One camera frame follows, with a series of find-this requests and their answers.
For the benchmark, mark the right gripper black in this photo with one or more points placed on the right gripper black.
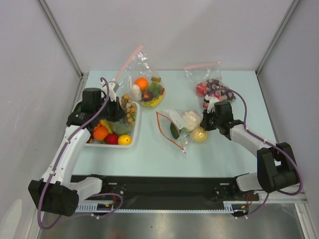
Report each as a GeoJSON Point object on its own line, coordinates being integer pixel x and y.
{"type": "Point", "coordinates": [207, 122]}

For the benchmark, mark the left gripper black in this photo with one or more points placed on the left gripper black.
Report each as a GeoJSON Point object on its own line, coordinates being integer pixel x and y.
{"type": "Point", "coordinates": [118, 112]}

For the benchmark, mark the white cauliflower fake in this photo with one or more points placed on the white cauliflower fake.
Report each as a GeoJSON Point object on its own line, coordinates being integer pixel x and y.
{"type": "Point", "coordinates": [192, 120]}

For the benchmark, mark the brown longan bunch fake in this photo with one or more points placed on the brown longan bunch fake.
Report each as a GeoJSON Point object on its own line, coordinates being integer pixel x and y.
{"type": "Point", "coordinates": [130, 108]}

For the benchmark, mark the zip bag orange seal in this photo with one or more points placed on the zip bag orange seal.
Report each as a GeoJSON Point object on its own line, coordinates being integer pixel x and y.
{"type": "Point", "coordinates": [164, 119]}

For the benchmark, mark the dark green avocado fake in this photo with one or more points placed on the dark green avocado fake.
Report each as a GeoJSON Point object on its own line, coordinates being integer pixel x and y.
{"type": "Point", "coordinates": [175, 132]}

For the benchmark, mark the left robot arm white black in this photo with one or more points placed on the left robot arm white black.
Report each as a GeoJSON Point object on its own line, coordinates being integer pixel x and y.
{"type": "Point", "coordinates": [54, 192]}

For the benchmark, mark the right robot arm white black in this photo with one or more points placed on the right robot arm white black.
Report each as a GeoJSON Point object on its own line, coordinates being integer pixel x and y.
{"type": "Point", "coordinates": [276, 165]}

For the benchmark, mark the green melon fake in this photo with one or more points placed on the green melon fake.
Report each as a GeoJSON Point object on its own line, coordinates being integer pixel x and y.
{"type": "Point", "coordinates": [121, 127]}

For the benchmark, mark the orange fake front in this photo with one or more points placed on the orange fake front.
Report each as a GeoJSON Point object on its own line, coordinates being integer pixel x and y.
{"type": "Point", "coordinates": [100, 133]}

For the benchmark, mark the red apple fake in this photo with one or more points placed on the red apple fake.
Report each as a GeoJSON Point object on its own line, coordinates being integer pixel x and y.
{"type": "Point", "coordinates": [111, 139]}

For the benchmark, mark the yellow lemon fake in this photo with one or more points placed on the yellow lemon fake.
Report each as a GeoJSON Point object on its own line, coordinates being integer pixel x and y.
{"type": "Point", "coordinates": [124, 139]}

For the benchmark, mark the zip bag with mixed fruit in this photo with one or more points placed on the zip bag with mixed fruit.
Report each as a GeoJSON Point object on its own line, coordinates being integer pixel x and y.
{"type": "Point", "coordinates": [137, 65]}

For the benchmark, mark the orange in bag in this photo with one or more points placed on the orange in bag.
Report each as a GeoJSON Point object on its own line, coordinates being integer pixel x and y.
{"type": "Point", "coordinates": [142, 83]}

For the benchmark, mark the zip bag with red toys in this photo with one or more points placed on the zip bag with red toys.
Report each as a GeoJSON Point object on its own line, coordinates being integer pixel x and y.
{"type": "Point", "coordinates": [206, 78]}

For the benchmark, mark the banana in bag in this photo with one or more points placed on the banana in bag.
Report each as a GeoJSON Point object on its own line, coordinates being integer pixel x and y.
{"type": "Point", "coordinates": [153, 95]}

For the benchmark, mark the yellow banana in basket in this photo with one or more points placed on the yellow banana in basket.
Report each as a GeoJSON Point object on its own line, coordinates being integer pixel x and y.
{"type": "Point", "coordinates": [107, 125]}

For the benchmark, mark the white plastic basket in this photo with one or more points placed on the white plastic basket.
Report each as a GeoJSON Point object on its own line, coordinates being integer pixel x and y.
{"type": "Point", "coordinates": [134, 133]}

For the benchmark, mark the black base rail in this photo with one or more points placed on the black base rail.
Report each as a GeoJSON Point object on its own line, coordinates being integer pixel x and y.
{"type": "Point", "coordinates": [173, 193]}

